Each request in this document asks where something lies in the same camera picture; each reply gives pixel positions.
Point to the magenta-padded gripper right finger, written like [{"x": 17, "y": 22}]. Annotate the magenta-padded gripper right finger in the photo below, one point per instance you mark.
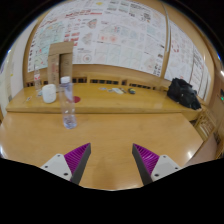
[{"x": 148, "y": 161}]

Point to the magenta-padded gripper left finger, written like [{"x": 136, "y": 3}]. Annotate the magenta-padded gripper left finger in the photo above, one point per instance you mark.
[{"x": 75, "y": 160}]

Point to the clear plastic water bottle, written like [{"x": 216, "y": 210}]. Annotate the clear plastic water bottle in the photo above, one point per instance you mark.
[{"x": 68, "y": 110}]

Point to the white ceramic cup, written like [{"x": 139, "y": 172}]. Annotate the white ceramic cup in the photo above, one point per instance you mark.
[{"x": 49, "y": 94}]

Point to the small dark object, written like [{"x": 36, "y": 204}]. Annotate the small dark object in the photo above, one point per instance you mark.
[{"x": 132, "y": 90}]

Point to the black bag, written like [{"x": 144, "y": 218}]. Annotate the black bag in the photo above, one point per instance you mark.
[{"x": 182, "y": 93}]

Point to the small colourful sticker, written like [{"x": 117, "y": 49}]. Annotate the small colourful sticker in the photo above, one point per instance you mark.
[
  {"x": 28, "y": 98},
  {"x": 102, "y": 88}
]

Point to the small white card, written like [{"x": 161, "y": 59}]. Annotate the small white card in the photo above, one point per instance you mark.
[{"x": 117, "y": 90}]

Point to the red-labelled clear plastic bottle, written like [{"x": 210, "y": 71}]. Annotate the red-labelled clear plastic bottle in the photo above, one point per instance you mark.
[{"x": 37, "y": 80}]

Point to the brown cardboard box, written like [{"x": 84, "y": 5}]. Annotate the brown cardboard box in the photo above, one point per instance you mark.
[{"x": 61, "y": 56}]

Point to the printed paper wall posters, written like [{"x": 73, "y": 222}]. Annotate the printed paper wall posters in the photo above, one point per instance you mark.
[{"x": 126, "y": 33}]

